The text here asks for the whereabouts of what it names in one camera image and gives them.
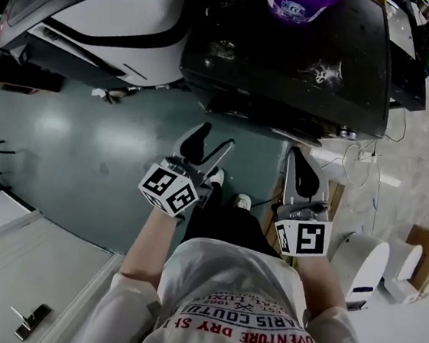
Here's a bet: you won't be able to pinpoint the black trousers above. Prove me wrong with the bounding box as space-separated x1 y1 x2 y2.
180 177 291 260

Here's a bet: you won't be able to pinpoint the purple detergent bottle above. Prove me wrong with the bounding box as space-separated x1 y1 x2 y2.
263 0 346 29

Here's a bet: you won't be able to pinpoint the person's left forearm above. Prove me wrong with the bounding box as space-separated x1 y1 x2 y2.
117 201 189 283

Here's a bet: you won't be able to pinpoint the white shoe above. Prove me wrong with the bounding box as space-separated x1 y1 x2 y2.
231 192 253 211
208 167 226 187

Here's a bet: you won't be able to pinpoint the small white rounded device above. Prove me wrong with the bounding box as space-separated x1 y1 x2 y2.
379 239 426 306

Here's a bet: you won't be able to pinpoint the wooden pallet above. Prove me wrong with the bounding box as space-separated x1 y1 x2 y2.
262 171 348 261

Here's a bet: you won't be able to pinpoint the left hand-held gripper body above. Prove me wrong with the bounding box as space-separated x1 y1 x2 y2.
135 153 226 223

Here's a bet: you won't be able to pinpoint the metal door handle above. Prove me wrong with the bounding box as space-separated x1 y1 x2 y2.
7 300 54 343

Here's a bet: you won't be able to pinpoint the white door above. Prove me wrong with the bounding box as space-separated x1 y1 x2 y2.
0 204 130 343

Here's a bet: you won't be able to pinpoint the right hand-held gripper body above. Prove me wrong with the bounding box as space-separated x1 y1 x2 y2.
271 196 336 262

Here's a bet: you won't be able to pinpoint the white and black appliance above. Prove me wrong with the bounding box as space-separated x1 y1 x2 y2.
0 0 197 98

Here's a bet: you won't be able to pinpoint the white printed T-shirt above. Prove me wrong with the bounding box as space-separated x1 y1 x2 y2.
59 222 387 343

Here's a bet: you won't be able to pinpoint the black table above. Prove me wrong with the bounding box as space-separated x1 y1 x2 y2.
373 0 429 114

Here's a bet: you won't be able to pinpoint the white power strip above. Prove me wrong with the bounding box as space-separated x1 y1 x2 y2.
356 150 380 164

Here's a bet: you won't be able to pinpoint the white cable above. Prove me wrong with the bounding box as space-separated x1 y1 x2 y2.
314 99 409 231

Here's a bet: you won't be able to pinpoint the person's right forearm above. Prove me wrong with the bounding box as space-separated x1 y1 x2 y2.
290 251 353 318

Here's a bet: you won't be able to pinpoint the black washing machine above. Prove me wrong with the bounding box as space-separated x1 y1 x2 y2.
171 0 403 155

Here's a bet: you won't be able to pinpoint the white rounded dock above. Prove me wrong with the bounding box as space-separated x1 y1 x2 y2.
323 229 392 316

